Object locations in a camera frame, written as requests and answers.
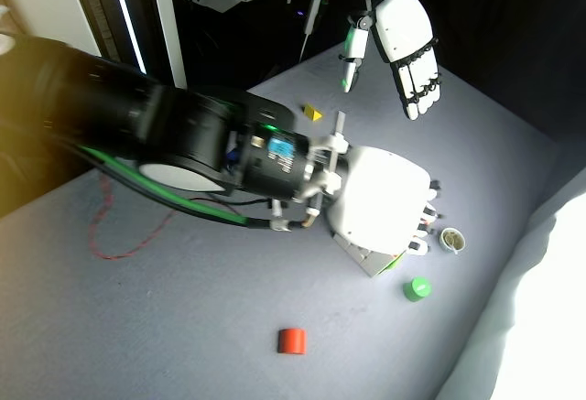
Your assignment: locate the white adapter cable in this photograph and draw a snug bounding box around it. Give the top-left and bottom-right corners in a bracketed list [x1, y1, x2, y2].
[299, 0, 325, 63]

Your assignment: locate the white backdrop sheet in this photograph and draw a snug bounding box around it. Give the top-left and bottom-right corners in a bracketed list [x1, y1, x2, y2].
[434, 189, 586, 400]

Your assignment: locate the small white bowl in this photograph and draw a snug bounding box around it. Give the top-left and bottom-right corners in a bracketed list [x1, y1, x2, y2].
[439, 228, 467, 254]

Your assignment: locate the Rubik's cube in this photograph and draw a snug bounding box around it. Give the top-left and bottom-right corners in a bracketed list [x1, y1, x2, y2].
[336, 230, 407, 278]

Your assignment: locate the grey table cloth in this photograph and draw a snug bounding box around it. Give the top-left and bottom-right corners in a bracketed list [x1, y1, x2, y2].
[0, 42, 586, 400]

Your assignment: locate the red half-cylinder block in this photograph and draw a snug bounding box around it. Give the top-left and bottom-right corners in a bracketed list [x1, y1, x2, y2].
[277, 327, 308, 355]

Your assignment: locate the green cylinder block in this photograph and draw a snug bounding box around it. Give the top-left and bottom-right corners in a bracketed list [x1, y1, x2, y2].
[403, 276, 432, 303]

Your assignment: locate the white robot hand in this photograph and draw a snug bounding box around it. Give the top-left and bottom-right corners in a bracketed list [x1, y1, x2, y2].
[322, 146, 443, 257]
[338, 0, 443, 121]

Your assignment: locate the white cabinet frame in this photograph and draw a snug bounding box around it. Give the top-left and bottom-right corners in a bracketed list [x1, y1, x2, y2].
[0, 0, 188, 90]

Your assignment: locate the red cable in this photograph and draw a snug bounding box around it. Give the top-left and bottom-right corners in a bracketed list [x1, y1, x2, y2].
[88, 175, 178, 262]

